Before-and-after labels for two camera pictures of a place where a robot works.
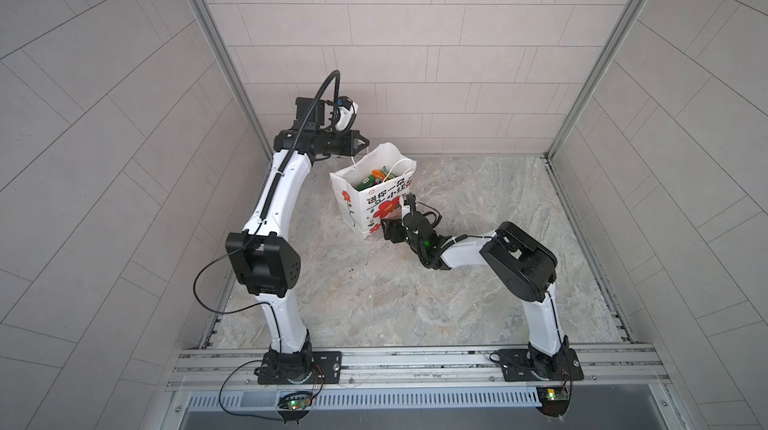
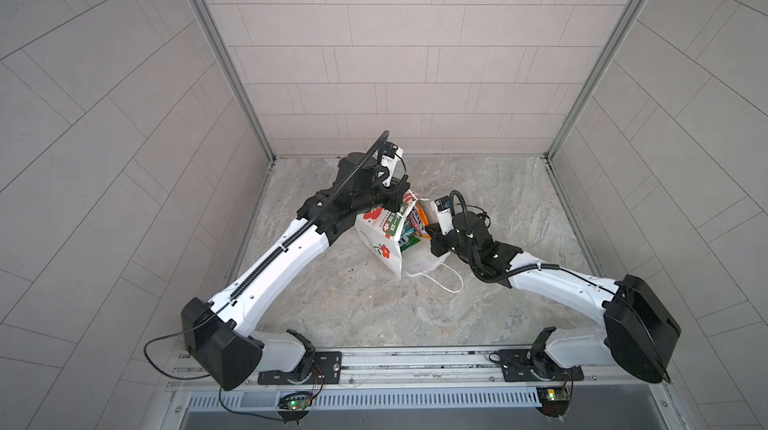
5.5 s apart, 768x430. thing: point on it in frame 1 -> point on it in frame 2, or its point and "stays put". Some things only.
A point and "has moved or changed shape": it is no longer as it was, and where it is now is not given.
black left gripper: x=348 y=149 -> x=393 y=193
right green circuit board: x=553 y=400 stays put
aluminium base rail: x=234 y=367 stays put
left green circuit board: x=296 y=401 stays put
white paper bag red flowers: x=364 y=210 has moved or changed shape
